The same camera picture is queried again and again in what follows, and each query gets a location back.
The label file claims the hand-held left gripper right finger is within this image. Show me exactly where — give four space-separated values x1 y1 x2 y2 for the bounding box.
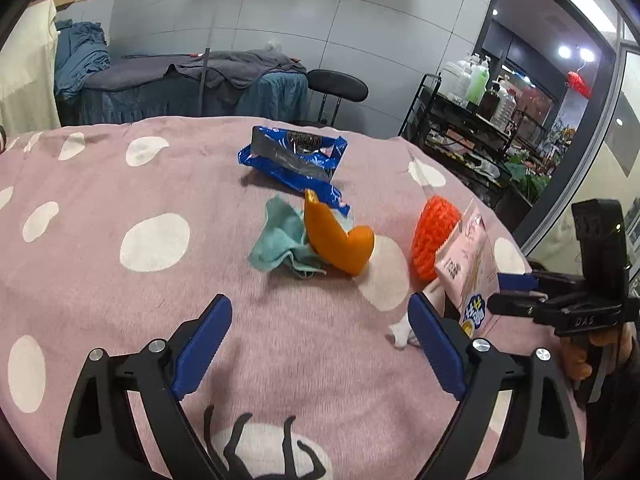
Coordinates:
407 291 586 480

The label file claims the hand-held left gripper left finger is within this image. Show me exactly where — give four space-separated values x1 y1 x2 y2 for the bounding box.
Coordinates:
57 292 236 480

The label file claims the blue cookie packet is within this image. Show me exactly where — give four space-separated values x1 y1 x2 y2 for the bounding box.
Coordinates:
237 126 354 219

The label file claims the orange croissant toy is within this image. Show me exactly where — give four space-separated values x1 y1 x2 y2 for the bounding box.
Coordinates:
304 189 376 277

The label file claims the blue bedding pile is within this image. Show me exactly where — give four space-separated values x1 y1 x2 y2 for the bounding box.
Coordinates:
54 20 111 102

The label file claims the white curved lamp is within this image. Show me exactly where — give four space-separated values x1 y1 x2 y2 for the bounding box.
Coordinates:
199 0 329 119

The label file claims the dark bottle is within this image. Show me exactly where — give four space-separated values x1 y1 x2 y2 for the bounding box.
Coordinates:
480 80 501 116

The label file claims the teal cloth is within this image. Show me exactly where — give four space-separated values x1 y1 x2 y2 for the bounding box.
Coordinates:
248 196 329 280

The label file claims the grey blanket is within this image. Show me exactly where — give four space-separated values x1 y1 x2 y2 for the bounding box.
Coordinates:
87 49 309 92

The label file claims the cream towel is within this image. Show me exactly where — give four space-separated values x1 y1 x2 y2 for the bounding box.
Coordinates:
0 0 62 137

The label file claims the black trolley cart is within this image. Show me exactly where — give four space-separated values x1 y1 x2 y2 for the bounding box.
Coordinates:
398 72 549 202

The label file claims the black round stool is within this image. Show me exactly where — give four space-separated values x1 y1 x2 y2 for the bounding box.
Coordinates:
292 69 370 129

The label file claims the green pump bottle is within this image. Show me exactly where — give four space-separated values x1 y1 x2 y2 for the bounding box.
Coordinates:
466 57 490 107

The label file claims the red hanging decoration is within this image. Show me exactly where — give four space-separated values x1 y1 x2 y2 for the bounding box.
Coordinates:
567 70 594 100

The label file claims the pink polka dot blanket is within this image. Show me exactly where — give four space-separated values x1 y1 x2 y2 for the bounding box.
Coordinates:
0 115 587 480

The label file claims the massage bed with blue skirt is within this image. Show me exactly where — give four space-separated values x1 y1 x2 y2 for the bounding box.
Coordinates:
57 50 311 127

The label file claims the pink snack packet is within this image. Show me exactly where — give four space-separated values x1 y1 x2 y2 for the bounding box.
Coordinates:
434 199 501 339

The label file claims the person's right hand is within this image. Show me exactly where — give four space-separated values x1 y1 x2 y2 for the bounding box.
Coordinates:
557 325 637 396

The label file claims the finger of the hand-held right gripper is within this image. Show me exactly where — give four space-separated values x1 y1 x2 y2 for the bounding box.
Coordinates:
487 292 551 319
496 269 586 294

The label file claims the person's right forearm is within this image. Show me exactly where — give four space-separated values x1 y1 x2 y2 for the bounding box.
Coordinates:
582 327 640 480

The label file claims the white tissue scrap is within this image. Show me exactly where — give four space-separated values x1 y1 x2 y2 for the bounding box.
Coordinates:
387 280 448 349

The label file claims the orange foam fruit net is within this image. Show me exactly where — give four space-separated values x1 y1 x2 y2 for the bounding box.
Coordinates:
410 195 463 281

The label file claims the potted green plant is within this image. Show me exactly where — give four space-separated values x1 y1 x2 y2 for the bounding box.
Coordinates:
502 125 576 202

